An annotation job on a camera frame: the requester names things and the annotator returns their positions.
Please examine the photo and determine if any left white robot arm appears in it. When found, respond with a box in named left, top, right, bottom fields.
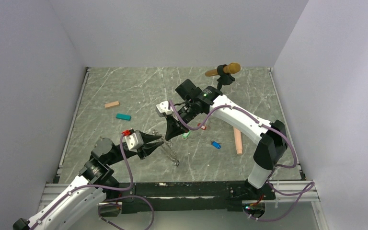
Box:
left=12, top=129, right=163, bottom=230

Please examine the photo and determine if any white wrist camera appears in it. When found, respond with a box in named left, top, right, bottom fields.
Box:
left=124, top=130, right=143, bottom=151
left=156, top=101, right=173, bottom=117

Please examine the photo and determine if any black base frame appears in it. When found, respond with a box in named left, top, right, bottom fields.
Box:
left=105, top=181, right=276, bottom=214

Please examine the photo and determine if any blue key tag with key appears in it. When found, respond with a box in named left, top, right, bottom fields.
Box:
left=211, top=141, right=221, bottom=149

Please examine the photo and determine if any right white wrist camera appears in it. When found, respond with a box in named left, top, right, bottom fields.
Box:
left=156, top=101, right=173, bottom=117

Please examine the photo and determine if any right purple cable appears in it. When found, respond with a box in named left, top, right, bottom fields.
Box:
left=168, top=100, right=315, bottom=223

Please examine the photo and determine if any teal block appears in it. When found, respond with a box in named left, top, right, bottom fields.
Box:
left=115, top=113, right=131, bottom=121

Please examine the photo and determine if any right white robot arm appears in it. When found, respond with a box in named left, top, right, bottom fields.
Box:
left=156, top=79, right=289, bottom=199

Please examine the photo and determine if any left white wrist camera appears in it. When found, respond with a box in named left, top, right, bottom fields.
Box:
left=124, top=130, right=143, bottom=151

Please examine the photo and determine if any black microphone stand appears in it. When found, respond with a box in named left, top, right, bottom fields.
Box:
left=217, top=73, right=235, bottom=90

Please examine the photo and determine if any tan wooden block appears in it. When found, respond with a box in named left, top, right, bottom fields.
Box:
left=104, top=101, right=120, bottom=109

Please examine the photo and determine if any red key tag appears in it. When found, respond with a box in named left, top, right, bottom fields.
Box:
left=197, top=123, right=210, bottom=130

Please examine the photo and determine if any green key tag with key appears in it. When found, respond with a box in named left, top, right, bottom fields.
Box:
left=182, top=131, right=191, bottom=140

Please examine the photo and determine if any pink wooden cylinder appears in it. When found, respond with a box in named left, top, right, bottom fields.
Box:
left=233, top=127, right=243, bottom=155

